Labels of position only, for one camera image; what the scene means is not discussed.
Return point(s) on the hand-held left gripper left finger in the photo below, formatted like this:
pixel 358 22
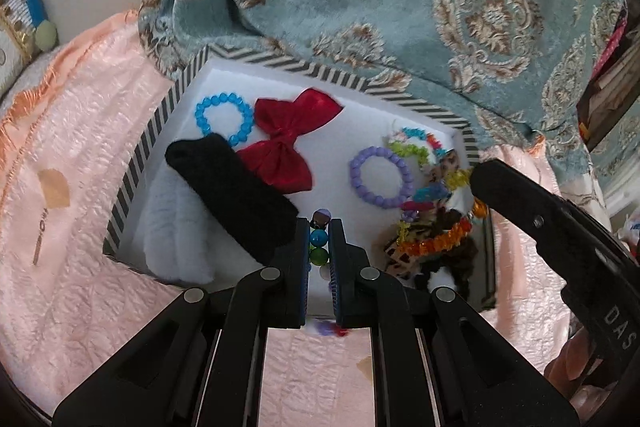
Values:
pixel 300 272

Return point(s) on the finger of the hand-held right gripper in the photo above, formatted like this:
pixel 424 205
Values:
pixel 520 207

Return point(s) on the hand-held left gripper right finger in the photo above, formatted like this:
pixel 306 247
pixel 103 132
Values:
pixel 337 272

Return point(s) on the leopard print scrunchie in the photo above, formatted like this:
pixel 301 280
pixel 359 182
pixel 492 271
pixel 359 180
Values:
pixel 400 262

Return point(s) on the brown scrunchie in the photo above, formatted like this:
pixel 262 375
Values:
pixel 465 257

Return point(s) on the black fuzzy hair band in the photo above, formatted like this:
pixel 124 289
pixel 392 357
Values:
pixel 230 187

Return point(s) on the red satin hair bow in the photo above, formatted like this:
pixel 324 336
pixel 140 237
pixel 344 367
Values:
pixel 280 157

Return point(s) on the black white striped box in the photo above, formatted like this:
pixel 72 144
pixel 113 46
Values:
pixel 330 127

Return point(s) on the person's right hand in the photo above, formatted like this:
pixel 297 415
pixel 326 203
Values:
pixel 575 367

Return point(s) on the light blue fluffy hair band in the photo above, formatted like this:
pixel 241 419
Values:
pixel 170 237

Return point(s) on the brown wooden furniture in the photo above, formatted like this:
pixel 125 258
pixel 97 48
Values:
pixel 610 97

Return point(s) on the red dotted cloth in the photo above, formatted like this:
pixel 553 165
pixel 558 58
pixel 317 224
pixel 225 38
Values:
pixel 611 47

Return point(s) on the pink quilted bedspread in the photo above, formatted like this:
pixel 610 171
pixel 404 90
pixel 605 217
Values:
pixel 75 257

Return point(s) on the teal damask blanket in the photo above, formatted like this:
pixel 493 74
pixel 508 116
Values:
pixel 400 7

